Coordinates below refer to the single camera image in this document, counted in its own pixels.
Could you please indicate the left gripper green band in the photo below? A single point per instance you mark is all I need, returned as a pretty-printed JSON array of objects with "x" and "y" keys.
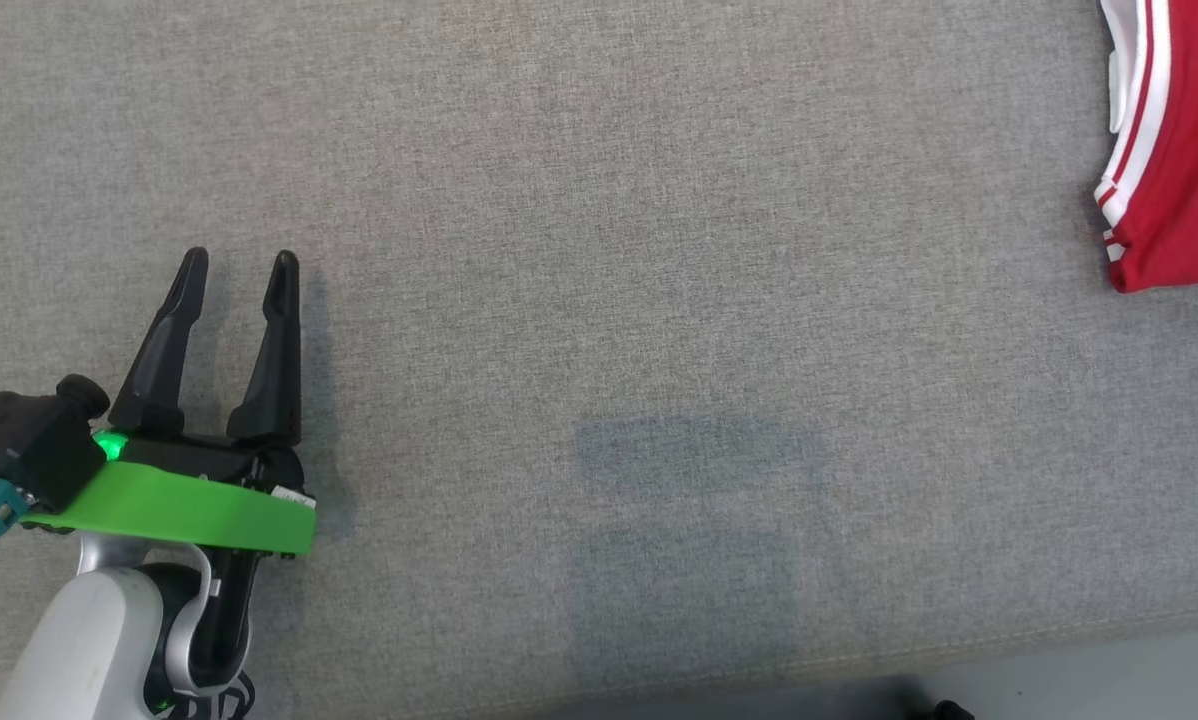
[{"x": 189, "y": 510}]

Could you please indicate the red white sports jersey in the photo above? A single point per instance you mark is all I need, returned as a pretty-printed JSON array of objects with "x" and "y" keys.
[{"x": 1184, "y": 150}]

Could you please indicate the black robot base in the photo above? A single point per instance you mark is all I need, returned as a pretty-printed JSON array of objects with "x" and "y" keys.
[{"x": 951, "y": 712}]

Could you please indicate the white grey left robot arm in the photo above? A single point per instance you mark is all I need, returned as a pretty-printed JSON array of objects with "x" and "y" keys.
[{"x": 79, "y": 640}]

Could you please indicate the grey fabric sofa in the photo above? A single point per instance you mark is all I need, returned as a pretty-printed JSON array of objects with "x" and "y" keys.
[{"x": 609, "y": 300}]

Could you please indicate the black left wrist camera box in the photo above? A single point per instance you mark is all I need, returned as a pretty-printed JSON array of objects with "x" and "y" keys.
[{"x": 29, "y": 440}]

